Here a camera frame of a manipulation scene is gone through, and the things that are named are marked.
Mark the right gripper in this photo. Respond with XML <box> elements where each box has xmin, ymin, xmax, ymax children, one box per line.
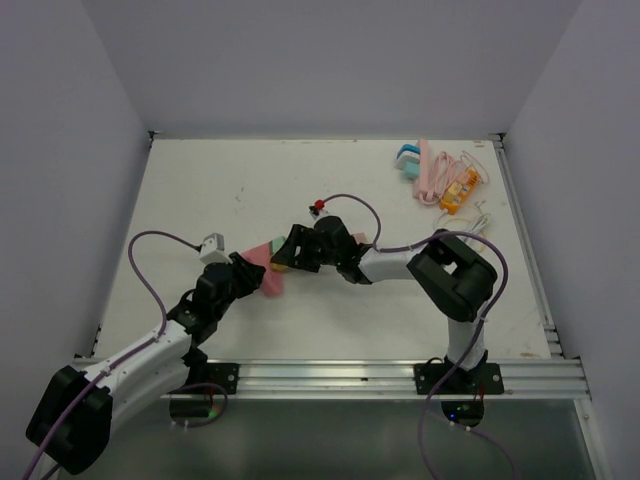
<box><xmin>272</xmin><ymin>224</ymin><xmax>341</xmax><ymax>273</ymax></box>

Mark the pink triangular socket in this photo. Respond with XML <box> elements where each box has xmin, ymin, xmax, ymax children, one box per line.
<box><xmin>241</xmin><ymin>242</ymin><xmax>284</xmax><ymax>298</ymax></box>

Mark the pink power strip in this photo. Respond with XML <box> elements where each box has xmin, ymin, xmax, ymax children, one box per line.
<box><xmin>412</xmin><ymin>139</ymin><xmax>466</xmax><ymax>205</ymax></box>

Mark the teal usb charger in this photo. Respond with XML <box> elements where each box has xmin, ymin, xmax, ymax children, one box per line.
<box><xmin>402</xmin><ymin>162</ymin><xmax>420</xmax><ymax>181</ymax></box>

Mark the white adapter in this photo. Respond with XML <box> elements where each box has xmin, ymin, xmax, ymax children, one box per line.
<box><xmin>394</xmin><ymin>151</ymin><xmax>420</xmax><ymax>170</ymax></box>

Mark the blue adapter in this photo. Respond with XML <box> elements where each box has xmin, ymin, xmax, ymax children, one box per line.
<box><xmin>396</xmin><ymin>144</ymin><xmax>420</xmax><ymax>157</ymax></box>

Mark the green plug cube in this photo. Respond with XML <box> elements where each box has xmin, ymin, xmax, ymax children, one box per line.
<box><xmin>269</xmin><ymin>236</ymin><xmax>286</xmax><ymax>254</ymax></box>

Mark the pink brown plug cube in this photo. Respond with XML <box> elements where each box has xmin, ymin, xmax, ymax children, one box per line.
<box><xmin>352</xmin><ymin>232</ymin><xmax>368</xmax><ymax>244</ymax></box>

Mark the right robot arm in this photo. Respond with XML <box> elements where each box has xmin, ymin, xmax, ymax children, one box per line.
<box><xmin>271</xmin><ymin>215</ymin><xmax>508</xmax><ymax>393</ymax></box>

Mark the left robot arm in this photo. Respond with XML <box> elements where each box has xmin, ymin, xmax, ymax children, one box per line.
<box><xmin>26</xmin><ymin>253</ymin><xmax>266</xmax><ymax>474</ymax></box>

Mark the orange power strip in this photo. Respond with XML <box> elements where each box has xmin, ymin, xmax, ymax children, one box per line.
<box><xmin>439</xmin><ymin>169</ymin><xmax>479</xmax><ymax>215</ymax></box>

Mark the yellow charger on orange strip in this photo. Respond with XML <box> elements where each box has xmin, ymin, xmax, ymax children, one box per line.
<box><xmin>447</xmin><ymin>182</ymin><xmax>463</xmax><ymax>197</ymax></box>

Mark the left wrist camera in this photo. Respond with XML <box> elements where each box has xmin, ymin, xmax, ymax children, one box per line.
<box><xmin>199</xmin><ymin>233</ymin><xmax>229</xmax><ymax>265</ymax></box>

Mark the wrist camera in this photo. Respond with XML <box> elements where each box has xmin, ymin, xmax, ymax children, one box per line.
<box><xmin>199</xmin><ymin>233</ymin><xmax>229</xmax><ymax>265</ymax></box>
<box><xmin>309</xmin><ymin>199</ymin><xmax>330</xmax><ymax>222</ymax></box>

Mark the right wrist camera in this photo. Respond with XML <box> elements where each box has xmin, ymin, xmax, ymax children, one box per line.
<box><xmin>309</xmin><ymin>199</ymin><xmax>330</xmax><ymax>222</ymax></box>

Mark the white coiled cable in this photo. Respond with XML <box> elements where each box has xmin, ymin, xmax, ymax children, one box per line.
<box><xmin>433</xmin><ymin>199</ymin><xmax>494</xmax><ymax>241</ymax></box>

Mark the aluminium frame rail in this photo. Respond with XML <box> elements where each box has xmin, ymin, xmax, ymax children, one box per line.
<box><xmin>67</xmin><ymin>354</ymin><xmax>591</xmax><ymax>401</ymax></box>

